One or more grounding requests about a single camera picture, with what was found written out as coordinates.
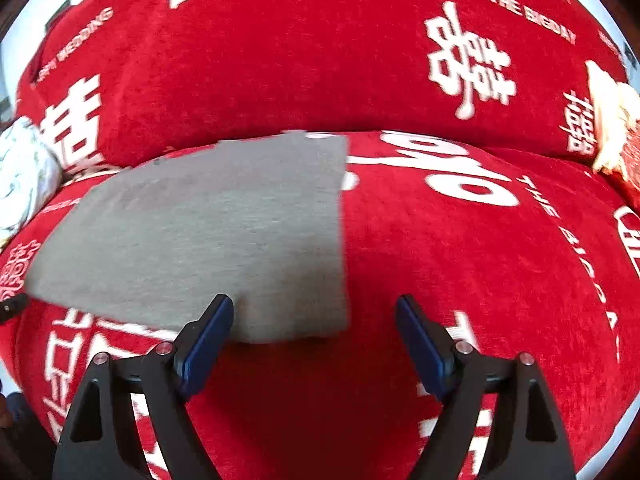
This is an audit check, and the red wedding pillow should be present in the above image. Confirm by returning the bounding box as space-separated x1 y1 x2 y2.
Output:
15 0 626 171

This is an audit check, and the grey knitted garment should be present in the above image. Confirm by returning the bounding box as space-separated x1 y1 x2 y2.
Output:
25 132 348 344

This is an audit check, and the floral light blue quilt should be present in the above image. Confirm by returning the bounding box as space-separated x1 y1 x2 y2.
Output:
0 117 63 249

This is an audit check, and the red wedding bed cover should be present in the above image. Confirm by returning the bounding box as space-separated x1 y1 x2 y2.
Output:
1 131 639 479

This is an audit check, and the cream red embroidered cushion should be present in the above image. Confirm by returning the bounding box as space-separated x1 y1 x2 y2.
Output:
586 60 640 211

